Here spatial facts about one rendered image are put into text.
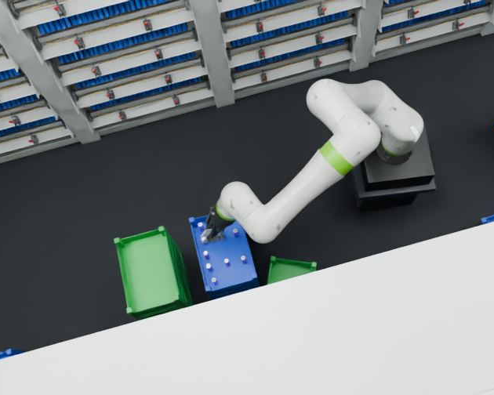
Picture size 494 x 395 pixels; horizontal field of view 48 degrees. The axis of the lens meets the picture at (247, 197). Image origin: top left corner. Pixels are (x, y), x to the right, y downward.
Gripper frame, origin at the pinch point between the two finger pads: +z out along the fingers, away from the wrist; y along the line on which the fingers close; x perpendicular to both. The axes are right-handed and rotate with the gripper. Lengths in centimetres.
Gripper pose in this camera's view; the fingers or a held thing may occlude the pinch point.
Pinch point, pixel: (207, 235)
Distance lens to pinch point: 213.1
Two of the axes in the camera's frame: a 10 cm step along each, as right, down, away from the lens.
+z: -3.4, 4.2, 8.4
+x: -9.1, 0.9, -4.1
